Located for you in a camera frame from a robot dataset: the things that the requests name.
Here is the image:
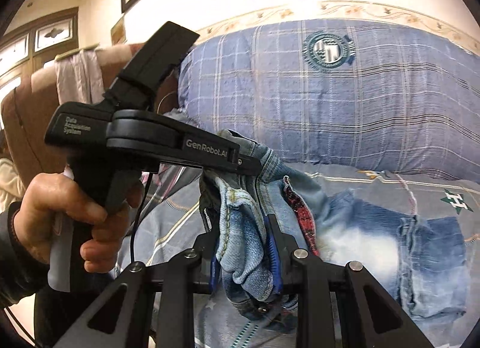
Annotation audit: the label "blue plaid duvet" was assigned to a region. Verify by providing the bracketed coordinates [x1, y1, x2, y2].
[178, 20, 479, 181]

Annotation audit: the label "grey cloth on headboard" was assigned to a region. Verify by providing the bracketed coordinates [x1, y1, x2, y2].
[54, 45, 104, 105]

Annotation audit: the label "brown upholstered headboard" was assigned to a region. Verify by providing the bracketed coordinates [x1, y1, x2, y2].
[1, 43, 178, 188]

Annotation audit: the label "person's left forearm dark sleeve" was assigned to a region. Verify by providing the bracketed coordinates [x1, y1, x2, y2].
[0, 201, 48, 309]

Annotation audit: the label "grey star-patterned bed sheet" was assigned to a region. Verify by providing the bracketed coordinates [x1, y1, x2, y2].
[115, 159, 479, 347]

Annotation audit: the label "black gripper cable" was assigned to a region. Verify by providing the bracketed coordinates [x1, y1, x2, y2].
[128, 171, 155, 265]

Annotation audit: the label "blue denim jeans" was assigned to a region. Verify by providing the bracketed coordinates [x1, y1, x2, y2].
[200, 130, 470, 333]

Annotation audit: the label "person's left hand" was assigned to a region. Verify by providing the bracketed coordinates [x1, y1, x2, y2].
[12, 171, 146, 274]

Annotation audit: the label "wooden window frame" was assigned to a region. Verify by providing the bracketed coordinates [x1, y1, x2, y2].
[1, 7, 78, 87]

